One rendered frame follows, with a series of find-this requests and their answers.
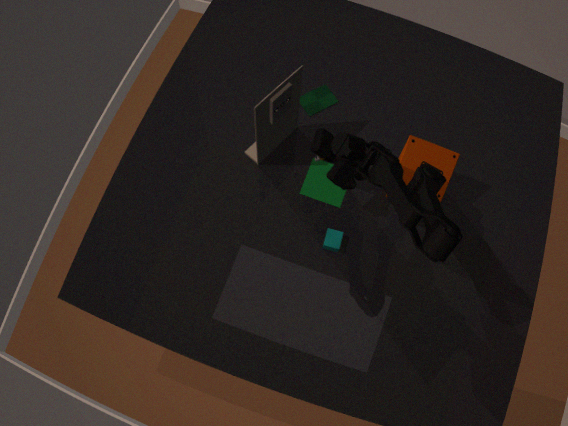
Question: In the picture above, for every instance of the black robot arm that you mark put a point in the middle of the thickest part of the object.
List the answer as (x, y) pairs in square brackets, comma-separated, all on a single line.
[(412, 202)]

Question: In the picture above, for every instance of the beige panel with black sockets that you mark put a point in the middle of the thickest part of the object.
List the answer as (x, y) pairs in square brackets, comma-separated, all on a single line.
[(276, 117)]

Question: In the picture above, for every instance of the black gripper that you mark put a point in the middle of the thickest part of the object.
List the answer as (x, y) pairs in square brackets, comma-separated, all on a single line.
[(322, 146)]

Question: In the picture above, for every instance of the green square mat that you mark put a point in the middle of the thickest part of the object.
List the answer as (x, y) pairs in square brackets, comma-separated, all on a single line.
[(317, 186)]

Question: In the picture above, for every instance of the small teal block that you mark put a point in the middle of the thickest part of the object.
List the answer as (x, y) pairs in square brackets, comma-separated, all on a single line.
[(333, 240)]

